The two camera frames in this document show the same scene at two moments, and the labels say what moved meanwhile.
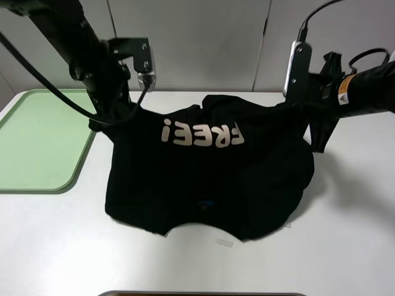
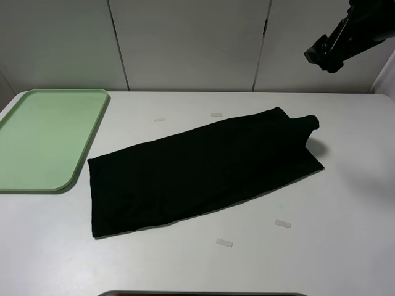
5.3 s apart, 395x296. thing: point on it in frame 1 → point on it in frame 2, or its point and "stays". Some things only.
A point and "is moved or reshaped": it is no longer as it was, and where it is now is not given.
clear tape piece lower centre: x=224 y=242 stays
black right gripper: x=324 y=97 → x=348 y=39
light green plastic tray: x=42 y=140 stays
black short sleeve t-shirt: x=232 y=164 is moved or reshaped
